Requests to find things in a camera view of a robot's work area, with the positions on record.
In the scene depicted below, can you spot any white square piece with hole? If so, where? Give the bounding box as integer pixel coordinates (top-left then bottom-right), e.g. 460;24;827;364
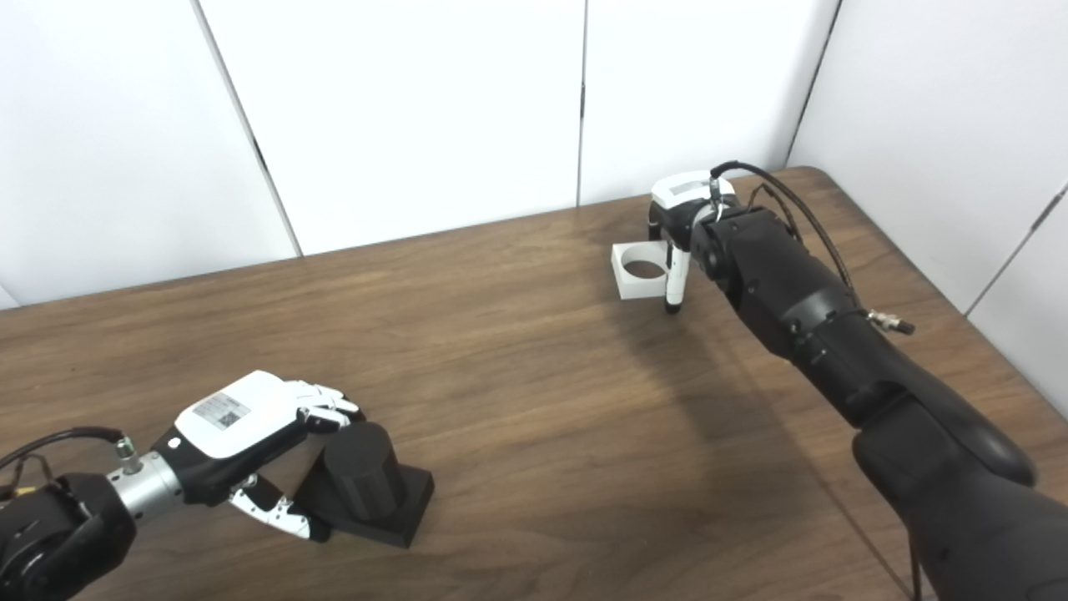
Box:
611;240;674;301

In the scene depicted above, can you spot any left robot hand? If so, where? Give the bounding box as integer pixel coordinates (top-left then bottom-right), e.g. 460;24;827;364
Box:
153;371;366;543

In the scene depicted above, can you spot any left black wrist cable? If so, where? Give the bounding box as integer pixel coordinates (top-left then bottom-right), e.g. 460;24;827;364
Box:
0;426;141;478

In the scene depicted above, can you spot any black peg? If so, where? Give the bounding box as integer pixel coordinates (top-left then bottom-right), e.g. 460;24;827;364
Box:
298;421;436;549

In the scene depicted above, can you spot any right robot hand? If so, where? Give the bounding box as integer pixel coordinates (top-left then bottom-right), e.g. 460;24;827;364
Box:
647;170;738;316

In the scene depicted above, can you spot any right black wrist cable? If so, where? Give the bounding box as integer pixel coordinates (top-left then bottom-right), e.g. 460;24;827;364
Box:
708;160;917;336

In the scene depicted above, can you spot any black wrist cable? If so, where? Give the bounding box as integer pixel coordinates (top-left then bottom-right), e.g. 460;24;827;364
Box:
0;426;141;478
708;160;917;336

